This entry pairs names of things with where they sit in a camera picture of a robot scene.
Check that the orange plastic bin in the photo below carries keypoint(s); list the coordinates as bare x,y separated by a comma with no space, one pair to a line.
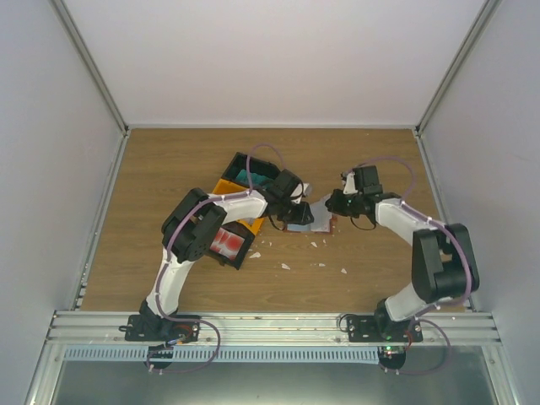
229,187

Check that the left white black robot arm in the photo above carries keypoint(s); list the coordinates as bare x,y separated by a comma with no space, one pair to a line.
188,234

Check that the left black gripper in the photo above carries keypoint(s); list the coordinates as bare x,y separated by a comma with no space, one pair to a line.
302,218

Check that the aluminium front rail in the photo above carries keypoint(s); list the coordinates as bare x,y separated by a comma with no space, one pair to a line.
275,329

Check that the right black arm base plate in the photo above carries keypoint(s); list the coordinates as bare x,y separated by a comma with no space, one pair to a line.
364,329

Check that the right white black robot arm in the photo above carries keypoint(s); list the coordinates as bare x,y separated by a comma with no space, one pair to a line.
443,265

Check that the grey slotted cable duct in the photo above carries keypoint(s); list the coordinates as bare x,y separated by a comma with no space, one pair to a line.
200,354

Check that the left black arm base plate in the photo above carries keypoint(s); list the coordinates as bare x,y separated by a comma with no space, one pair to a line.
152,328

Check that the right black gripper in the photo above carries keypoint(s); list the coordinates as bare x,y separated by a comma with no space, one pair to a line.
333,205

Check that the teal card stack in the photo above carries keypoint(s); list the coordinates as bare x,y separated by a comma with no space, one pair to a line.
256,179

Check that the black bin with teal cards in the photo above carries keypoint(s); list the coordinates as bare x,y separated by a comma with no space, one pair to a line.
258,166

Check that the black bin with red cards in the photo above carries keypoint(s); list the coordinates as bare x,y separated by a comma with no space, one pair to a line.
231,245

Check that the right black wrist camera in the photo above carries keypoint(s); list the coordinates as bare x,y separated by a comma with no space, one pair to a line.
366,180

